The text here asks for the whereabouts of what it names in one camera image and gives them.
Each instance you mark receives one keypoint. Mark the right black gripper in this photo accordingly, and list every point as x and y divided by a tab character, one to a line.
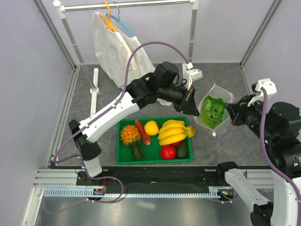
237	111

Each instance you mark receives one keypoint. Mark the clear dotted zip top bag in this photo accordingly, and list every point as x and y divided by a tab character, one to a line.
228	97

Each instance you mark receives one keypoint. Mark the silver white clothes rack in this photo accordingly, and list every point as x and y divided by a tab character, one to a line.
61	9

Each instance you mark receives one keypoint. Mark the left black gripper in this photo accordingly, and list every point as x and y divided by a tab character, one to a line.
190	107

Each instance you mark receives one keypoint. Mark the white garment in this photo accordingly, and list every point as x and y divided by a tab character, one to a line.
113	50

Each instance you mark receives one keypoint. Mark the yellow banana bunch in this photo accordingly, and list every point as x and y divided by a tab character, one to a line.
173	131

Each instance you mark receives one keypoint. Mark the dark green avocado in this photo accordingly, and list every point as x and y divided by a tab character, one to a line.
182	151

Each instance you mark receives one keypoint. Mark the red fruit under bananas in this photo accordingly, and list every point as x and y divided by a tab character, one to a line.
176	143

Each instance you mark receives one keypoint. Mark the green plastic lettuce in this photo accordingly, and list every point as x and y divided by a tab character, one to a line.
211	111

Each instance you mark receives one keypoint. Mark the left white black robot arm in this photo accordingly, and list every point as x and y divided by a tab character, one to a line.
135	96

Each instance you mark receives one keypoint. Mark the red tomato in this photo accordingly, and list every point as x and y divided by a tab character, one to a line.
168	152

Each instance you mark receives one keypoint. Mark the green plastic tray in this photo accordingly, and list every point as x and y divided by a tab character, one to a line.
152	151

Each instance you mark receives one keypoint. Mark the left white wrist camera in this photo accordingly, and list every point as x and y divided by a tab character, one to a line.
190	74

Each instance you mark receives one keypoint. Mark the yellow lemon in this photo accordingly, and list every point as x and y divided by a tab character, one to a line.
151	128

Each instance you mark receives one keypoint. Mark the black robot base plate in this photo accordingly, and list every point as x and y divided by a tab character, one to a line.
166	179

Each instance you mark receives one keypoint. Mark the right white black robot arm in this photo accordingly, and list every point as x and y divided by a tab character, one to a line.
277	129

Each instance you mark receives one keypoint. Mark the orange clothes hanger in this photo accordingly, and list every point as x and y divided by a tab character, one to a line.
109	25

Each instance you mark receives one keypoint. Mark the orange plastic pineapple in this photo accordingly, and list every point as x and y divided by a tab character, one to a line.
130	136

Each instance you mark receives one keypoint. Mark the red watermelon slice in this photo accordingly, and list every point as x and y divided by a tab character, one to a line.
145	138

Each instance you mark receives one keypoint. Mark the teal clothes hanger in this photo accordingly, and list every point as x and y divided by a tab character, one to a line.
118	20

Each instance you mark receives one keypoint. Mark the white slotted cable duct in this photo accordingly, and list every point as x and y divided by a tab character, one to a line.
93	193

